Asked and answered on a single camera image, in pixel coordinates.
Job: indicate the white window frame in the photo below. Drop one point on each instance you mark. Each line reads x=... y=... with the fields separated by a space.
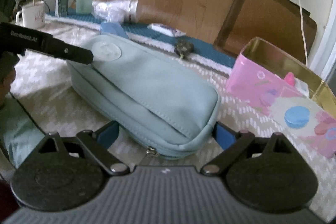
x=329 y=37

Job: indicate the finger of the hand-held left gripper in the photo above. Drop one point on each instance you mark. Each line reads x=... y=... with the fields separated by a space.
x=71 y=52

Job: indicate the white mug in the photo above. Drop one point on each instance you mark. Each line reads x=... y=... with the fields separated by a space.
x=32 y=15

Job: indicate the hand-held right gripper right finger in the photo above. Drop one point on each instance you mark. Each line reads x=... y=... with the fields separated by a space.
x=223 y=137

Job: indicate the brown woven chair cushion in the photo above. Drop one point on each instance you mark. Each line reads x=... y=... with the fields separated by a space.
x=262 y=22

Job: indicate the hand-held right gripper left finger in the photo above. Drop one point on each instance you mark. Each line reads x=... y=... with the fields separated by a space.
x=107 y=134

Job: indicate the pink macaron print tin box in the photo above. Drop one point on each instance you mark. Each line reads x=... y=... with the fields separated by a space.
x=296 y=113

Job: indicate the clear white plastic bag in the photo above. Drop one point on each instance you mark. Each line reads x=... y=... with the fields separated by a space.
x=115 y=8

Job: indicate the dark green tube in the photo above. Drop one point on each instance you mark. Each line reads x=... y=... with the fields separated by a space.
x=63 y=2

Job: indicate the white packet purple label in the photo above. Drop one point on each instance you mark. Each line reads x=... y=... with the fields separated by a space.
x=165 y=29

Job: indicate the blue soft pad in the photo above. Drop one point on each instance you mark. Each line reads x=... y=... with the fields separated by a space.
x=113 y=28

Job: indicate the person's left hand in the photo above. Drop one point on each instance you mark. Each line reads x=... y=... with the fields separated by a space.
x=5 y=91

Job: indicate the light green cup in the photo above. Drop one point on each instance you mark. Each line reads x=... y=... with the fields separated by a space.
x=84 y=2

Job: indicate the light teal fabric pouch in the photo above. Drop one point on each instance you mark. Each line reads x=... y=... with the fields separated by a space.
x=147 y=92

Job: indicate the pink mesh sponge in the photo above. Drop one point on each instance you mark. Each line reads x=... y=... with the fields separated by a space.
x=290 y=79

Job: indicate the dark cloth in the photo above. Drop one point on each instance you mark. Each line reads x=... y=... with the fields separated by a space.
x=6 y=1

